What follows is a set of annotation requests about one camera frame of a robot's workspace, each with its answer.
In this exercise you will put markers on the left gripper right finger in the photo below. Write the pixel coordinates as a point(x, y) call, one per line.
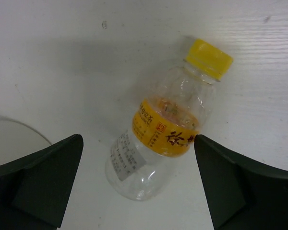
point(241, 193)

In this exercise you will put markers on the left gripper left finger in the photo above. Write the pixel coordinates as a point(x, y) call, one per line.
point(35, 189)

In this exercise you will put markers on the clear bottle yellow label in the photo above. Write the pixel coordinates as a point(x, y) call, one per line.
point(142, 158)

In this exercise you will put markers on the white bin with black rim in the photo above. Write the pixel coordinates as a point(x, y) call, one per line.
point(18, 140)

